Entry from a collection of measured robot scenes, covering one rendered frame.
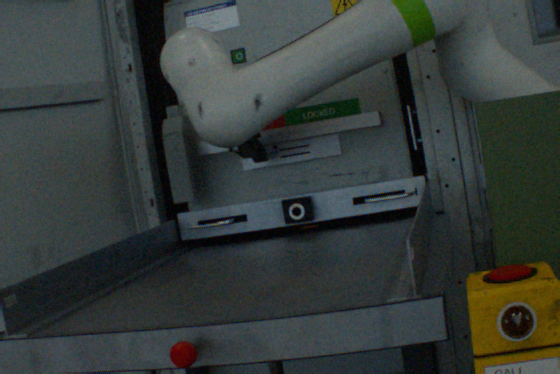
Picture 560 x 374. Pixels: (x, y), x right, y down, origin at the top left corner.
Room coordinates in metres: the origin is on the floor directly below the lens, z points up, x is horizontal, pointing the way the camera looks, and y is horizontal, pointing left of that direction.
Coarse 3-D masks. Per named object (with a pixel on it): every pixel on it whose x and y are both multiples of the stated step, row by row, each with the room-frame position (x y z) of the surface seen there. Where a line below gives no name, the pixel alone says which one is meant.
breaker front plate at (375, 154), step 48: (192, 0) 1.63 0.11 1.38; (240, 0) 1.60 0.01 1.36; (288, 0) 1.58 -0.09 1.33; (240, 48) 1.61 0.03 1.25; (336, 96) 1.56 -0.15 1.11; (384, 96) 1.54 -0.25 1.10; (288, 144) 1.59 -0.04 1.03; (336, 144) 1.56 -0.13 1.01; (384, 144) 1.54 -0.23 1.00; (240, 192) 1.62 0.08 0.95; (288, 192) 1.59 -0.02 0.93
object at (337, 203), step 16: (416, 176) 1.52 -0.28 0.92; (320, 192) 1.57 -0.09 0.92; (336, 192) 1.56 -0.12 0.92; (352, 192) 1.55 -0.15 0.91; (368, 192) 1.54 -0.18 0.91; (384, 192) 1.53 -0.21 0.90; (400, 192) 1.53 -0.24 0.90; (416, 192) 1.52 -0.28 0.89; (208, 208) 1.64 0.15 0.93; (224, 208) 1.62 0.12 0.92; (240, 208) 1.61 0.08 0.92; (256, 208) 1.60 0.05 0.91; (272, 208) 1.59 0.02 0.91; (320, 208) 1.57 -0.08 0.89; (336, 208) 1.56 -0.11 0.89; (352, 208) 1.55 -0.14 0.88; (368, 208) 1.54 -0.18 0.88; (384, 208) 1.53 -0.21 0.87; (400, 208) 1.53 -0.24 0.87; (240, 224) 1.61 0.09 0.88; (256, 224) 1.60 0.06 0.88; (272, 224) 1.59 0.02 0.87; (288, 224) 1.59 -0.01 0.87
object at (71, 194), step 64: (0, 0) 1.40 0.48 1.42; (64, 0) 1.54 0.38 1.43; (0, 64) 1.38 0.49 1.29; (64, 64) 1.52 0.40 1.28; (0, 128) 1.36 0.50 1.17; (64, 128) 1.50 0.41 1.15; (128, 128) 1.62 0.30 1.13; (0, 192) 1.34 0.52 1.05; (64, 192) 1.47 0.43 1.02; (128, 192) 1.63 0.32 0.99; (0, 256) 1.31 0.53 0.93; (64, 256) 1.45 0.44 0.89
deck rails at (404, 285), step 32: (160, 224) 1.56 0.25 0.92; (416, 224) 0.97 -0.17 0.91; (96, 256) 1.26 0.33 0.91; (128, 256) 1.38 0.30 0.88; (160, 256) 1.53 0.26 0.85; (416, 256) 0.90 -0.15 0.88; (32, 288) 1.04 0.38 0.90; (64, 288) 1.13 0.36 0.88; (96, 288) 1.23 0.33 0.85; (416, 288) 0.84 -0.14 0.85; (32, 320) 1.02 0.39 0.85
